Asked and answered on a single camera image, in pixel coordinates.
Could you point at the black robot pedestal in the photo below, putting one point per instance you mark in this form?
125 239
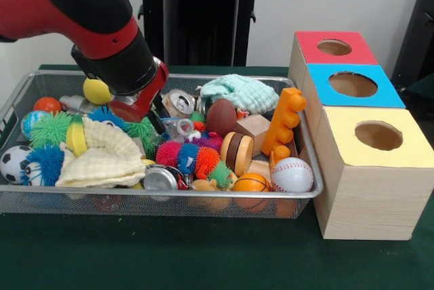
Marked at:
203 15

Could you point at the shallow clear mesh bin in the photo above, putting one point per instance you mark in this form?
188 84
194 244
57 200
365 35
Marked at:
135 205

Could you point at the wooden three-hole box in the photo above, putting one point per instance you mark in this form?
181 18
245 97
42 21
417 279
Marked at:
373 198

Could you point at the black-and-white soccer ball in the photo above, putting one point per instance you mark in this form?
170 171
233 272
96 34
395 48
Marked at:
8 163

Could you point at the orange basketball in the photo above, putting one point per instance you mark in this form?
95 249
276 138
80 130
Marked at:
251 182

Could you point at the cream waffle cloth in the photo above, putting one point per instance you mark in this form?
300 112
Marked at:
101 158

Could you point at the orange building block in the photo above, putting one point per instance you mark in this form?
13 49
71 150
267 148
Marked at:
283 120

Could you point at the red-orange ball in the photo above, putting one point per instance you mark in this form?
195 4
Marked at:
47 104

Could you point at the black floor stand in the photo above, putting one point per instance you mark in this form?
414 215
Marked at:
420 32

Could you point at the dark green tablecloth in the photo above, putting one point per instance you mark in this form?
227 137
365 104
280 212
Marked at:
203 259
424 88

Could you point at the white baseball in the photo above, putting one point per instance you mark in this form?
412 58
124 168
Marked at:
292 175

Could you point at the wooden toy burger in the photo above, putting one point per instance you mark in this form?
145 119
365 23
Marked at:
237 152

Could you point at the mint waffle cloth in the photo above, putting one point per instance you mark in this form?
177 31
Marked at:
242 95

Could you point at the brown toy football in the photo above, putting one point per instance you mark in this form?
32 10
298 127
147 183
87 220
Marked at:
221 117

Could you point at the yellow ball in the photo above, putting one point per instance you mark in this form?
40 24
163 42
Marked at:
95 93

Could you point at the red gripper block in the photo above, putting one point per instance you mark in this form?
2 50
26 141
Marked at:
149 100

